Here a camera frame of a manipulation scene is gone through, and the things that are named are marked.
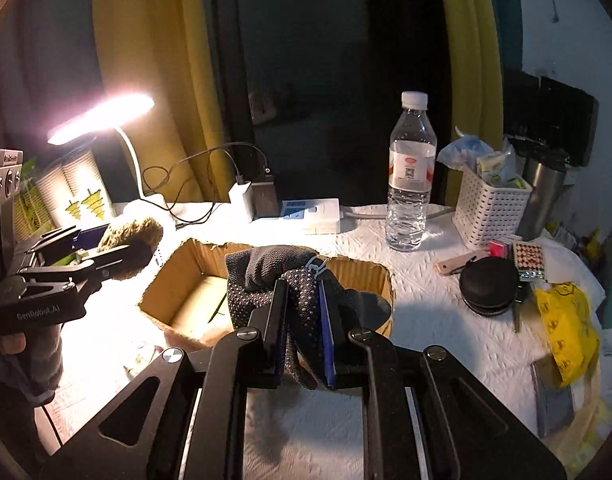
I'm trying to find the cardboard box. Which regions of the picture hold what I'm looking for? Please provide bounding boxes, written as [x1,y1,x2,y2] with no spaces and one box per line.
[137,237,395,352]

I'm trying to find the white desk lamp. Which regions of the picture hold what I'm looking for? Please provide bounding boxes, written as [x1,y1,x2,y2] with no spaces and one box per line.
[47,92,171,213]

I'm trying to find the red white patterned box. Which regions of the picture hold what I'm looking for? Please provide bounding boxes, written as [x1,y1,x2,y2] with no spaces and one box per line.
[512,240,547,282]

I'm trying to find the black box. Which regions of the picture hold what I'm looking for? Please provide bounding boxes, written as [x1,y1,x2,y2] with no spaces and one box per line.
[504,71,600,168]

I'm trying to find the grey dotted knit gloves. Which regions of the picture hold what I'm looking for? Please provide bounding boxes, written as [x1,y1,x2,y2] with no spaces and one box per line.
[225,245,393,392]

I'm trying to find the dark power adapter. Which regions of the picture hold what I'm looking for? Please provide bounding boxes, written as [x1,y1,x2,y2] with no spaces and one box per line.
[251,167,280,221]

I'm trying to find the steel thermos flask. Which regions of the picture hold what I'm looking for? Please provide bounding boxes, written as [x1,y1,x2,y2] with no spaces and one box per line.
[514,152,570,242]

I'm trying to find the rose gold nail clipper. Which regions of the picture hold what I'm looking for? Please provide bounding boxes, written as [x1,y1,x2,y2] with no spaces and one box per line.
[435,254,480,277]

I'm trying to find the person's left hand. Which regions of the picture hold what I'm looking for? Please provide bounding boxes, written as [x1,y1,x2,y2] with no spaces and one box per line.
[0,331,28,357]

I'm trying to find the white charger with cable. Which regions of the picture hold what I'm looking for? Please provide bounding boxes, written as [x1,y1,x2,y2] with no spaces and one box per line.
[142,143,273,233]

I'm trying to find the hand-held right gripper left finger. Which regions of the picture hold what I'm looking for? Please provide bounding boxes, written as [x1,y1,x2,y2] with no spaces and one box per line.
[38,279,291,480]

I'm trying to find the yellow curtain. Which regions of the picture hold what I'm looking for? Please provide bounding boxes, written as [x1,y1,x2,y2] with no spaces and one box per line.
[92,0,231,206]
[432,0,504,196]

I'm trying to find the stack of printed paper cups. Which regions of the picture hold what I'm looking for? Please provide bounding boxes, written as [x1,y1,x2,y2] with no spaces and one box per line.
[35,149,113,228]

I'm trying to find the white power strip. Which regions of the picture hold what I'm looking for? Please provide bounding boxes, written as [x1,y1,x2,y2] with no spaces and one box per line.
[280,198,342,235]

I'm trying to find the brown fuzzy sock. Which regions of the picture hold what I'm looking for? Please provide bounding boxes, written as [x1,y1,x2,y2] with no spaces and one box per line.
[97,215,165,281]

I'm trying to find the clear plastic water bottle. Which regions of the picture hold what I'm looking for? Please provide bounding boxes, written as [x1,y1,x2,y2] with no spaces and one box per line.
[385,91,438,252]

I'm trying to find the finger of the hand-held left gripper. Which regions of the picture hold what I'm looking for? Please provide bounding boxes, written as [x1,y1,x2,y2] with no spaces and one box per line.
[17,242,153,306]
[17,224,110,267]

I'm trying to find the white wall charger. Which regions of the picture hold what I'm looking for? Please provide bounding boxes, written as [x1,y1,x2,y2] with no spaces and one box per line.
[229,175,255,224]

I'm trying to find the yellow plastic bag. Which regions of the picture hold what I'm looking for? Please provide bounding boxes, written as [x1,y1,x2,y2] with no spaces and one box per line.
[534,282,601,389]

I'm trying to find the black round zip case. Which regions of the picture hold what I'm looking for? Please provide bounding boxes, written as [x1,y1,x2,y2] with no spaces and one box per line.
[458,258,521,317]

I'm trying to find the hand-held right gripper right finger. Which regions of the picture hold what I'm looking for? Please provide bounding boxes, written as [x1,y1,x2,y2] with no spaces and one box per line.
[316,282,569,480]

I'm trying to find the grey notebook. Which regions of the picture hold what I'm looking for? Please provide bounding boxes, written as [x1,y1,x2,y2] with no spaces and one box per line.
[530,356,575,439]

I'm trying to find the yellow packets in basket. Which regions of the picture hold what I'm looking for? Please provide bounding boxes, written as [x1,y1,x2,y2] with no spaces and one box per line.
[473,152,532,192]

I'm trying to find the white woven plastic basket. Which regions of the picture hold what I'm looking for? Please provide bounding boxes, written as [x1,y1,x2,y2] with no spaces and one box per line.
[453,165,532,250]

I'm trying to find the blue white plastic bag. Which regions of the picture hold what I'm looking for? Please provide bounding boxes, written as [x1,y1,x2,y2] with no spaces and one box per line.
[437,126,494,172]

